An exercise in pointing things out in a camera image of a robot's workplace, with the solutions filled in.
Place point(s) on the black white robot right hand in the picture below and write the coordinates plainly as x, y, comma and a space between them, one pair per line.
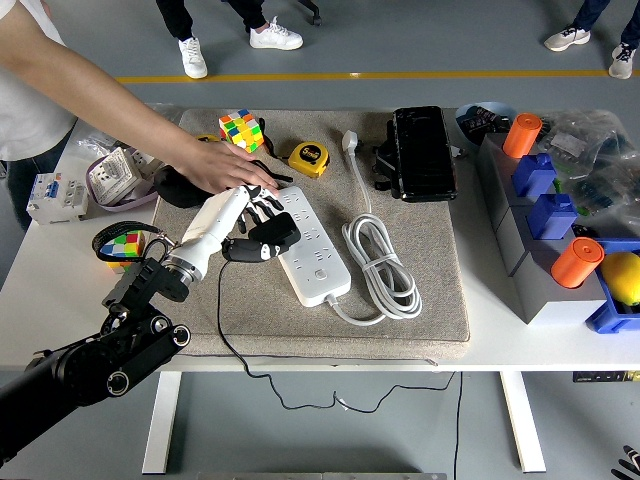
631, 466

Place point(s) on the person's right hand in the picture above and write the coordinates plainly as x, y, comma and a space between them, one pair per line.
220, 167

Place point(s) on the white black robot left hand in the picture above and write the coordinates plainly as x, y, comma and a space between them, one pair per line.
215, 220

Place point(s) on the black plug adapter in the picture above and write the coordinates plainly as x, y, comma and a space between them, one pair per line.
277, 227

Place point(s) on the white power strip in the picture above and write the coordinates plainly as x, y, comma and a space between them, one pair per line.
320, 260

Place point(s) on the person's right forearm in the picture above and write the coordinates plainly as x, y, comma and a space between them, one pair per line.
100, 95

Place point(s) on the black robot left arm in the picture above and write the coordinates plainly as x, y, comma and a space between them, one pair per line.
100, 365

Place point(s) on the yellow tape measure black face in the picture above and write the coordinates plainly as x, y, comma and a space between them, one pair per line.
207, 137

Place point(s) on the large colourful puzzle cube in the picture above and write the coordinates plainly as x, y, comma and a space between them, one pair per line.
240, 131

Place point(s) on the black cloth pouch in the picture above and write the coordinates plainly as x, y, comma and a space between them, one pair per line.
172, 192

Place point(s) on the yellow tape measure with label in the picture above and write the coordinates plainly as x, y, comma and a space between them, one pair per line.
307, 160

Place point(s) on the small colourful puzzle cube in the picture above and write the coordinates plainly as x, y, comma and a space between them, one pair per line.
127, 246

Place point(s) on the lavender tray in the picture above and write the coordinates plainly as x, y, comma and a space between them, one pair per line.
125, 204

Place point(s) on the yellow black label strip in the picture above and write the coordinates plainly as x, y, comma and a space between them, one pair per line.
600, 377

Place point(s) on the person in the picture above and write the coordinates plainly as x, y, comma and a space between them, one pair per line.
567, 39
25, 125
192, 57

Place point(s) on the white table leg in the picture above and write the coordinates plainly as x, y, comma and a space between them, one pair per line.
161, 425
522, 425

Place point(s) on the clear plastic parts bag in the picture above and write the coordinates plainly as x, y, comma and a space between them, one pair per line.
610, 190
95, 142
585, 130

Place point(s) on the grey-brown mat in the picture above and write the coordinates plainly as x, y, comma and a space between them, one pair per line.
300, 325

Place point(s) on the blue bin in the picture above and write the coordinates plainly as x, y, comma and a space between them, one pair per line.
607, 317

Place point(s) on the white circuit breaker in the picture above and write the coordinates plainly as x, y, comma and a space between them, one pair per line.
55, 197

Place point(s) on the black chair base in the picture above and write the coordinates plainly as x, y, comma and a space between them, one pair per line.
315, 17

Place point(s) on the grey block holder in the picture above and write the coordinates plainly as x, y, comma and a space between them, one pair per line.
550, 300

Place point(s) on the yellow lemon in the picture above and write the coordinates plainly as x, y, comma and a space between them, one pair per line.
622, 277

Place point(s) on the glossy black case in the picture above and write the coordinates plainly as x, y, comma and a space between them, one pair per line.
425, 155

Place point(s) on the orange cylinder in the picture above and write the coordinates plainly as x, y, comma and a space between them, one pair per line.
521, 135
575, 262

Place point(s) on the light blue bowl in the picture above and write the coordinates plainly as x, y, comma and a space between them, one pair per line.
467, 137

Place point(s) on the blue block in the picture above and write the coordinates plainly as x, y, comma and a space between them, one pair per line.
534, 176
551, 217

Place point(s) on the black printed packet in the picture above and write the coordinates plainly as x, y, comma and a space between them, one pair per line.
485, 120

